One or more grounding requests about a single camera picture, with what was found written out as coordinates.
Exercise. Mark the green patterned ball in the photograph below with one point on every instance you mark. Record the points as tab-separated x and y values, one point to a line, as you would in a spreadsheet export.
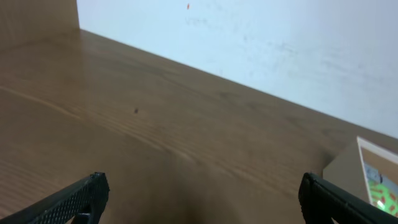
383	198

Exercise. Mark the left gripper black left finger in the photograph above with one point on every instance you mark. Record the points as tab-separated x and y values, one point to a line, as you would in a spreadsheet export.
81	202

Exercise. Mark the white cardboard box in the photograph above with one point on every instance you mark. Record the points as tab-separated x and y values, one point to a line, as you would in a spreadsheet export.
346	171

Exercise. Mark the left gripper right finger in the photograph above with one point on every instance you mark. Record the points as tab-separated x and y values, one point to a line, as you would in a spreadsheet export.
323	202

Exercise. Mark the yellow grey toy truck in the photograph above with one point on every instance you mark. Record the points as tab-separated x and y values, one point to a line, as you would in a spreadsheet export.
373	174

